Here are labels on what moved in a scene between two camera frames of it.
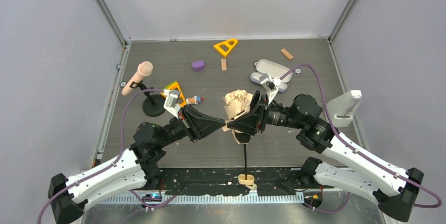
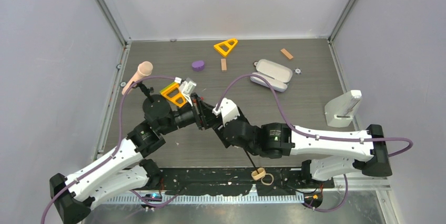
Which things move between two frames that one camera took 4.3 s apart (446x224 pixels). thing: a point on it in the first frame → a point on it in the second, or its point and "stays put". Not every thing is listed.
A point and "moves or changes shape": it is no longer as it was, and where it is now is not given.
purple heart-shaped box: x=198 y=65 stays put
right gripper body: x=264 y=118 → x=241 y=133
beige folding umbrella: x=234 y=102 moves or changes shape
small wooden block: x=288 y=54 stays put
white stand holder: x=341 y=110 stays put
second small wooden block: x=223 y=64 stays put
